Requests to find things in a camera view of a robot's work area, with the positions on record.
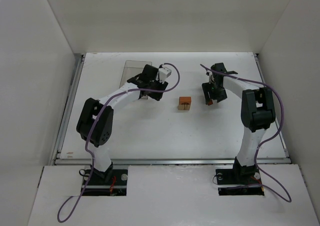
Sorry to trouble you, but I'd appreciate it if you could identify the clear plastic box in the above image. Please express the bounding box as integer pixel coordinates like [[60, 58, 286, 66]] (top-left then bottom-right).
[[119, 60, 152, 87]]

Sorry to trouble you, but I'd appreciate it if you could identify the long red-brown wood block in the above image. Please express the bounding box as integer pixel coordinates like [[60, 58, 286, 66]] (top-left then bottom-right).
[[178, 96, 192, 105]]

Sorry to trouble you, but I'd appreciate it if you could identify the light wood block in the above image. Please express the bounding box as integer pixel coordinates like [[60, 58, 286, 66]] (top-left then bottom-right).
[[184, 104, 191, 111], [177, 104, 185, 110]]

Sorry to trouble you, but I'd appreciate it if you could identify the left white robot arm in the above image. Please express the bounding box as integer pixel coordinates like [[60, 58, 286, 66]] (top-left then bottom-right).
[[76, 65, 172, 183]]

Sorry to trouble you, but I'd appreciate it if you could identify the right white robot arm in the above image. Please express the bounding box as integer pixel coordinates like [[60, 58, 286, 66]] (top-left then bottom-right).
[[202, 63, 276, 185]]

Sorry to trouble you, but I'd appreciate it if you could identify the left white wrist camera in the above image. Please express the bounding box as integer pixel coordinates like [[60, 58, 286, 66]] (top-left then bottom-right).
[[158, 66, 172, 84]]

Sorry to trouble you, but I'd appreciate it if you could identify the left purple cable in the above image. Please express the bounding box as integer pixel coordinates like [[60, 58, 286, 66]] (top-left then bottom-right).
[[57, 63, 181, 223]]

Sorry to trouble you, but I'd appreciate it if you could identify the purple cable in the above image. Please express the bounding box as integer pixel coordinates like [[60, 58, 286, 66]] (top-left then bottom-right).
[[199, 64, 293, 203], [57, 63, 181, 223]]

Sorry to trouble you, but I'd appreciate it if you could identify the front aluminium rail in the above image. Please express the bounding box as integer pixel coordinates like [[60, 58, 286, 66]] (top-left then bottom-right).
[[53, 157, 292, 165]]

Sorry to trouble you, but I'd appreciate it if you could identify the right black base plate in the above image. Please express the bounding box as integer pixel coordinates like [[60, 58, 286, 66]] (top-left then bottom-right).
[[214, 168, 265, 196]]

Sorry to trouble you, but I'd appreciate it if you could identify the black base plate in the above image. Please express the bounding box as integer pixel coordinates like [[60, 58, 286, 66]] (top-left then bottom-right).
[[214, 168, 265, 196], [79, 169, 128, 196]]

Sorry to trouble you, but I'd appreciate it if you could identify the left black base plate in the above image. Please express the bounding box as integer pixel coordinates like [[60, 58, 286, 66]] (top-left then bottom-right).
[[79, 169, 128, 196]]

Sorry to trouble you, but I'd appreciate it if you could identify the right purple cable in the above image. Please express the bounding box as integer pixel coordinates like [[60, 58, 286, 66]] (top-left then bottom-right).
[[199, 64, 293, 203]]

